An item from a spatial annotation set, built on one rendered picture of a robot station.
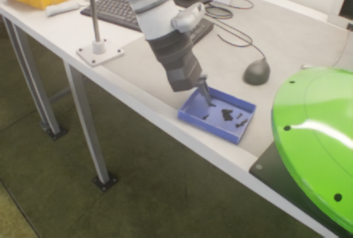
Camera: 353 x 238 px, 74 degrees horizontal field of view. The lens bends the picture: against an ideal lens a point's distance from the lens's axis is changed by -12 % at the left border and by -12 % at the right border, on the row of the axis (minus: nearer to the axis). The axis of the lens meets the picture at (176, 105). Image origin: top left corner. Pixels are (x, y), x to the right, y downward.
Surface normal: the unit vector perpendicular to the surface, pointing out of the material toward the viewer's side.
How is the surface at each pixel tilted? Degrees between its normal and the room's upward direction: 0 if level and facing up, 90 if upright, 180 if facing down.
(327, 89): 14
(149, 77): 0
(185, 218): 0
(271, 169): 0
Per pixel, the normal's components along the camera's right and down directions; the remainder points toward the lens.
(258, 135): 0.04, -0.73
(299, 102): -0.33, -0.77
